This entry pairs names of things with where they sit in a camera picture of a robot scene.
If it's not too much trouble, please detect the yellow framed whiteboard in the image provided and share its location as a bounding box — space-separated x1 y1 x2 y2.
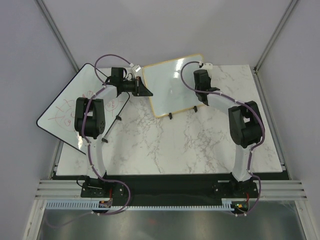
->
142 53 204 118

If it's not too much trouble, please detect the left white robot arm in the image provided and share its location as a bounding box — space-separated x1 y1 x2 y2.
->
74 67 153 197

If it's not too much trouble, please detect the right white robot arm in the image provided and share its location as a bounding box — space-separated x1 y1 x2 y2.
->
193 69 265 197

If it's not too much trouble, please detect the black framed whiteboard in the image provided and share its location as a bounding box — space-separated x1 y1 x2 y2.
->
36 63 131 156

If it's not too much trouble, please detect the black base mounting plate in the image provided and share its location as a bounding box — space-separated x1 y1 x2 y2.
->
80 173 258 206

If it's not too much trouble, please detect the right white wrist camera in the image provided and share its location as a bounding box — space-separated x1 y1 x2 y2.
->
199 62 214 71

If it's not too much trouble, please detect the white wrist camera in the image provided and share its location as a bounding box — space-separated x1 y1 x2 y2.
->
130 63 142 74
199 62 214 71

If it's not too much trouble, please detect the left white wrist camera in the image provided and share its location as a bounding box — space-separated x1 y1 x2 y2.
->
130 63 142 74

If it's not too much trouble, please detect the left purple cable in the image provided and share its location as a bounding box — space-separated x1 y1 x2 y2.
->
46 54 133 228

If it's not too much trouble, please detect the purple cable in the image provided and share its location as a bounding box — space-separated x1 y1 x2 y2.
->
180 61 266 217
46 54 133 228

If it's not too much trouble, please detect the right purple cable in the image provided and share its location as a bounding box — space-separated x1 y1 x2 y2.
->
180 61 266 217

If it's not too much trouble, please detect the left aluminium frame post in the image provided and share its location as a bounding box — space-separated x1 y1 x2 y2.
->
35 0 80 72

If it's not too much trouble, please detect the aluminium frame post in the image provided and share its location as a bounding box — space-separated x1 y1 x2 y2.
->
35 0 80 72
252 0 300 75

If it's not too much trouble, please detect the right aluminium frame post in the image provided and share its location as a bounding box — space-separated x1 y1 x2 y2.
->
252 0 300 75

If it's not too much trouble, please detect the white slotted cable duct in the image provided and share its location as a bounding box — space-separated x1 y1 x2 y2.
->
45 199 248 211

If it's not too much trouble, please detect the aluminium rail front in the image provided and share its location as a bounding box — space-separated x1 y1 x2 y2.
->
35 180 307 201

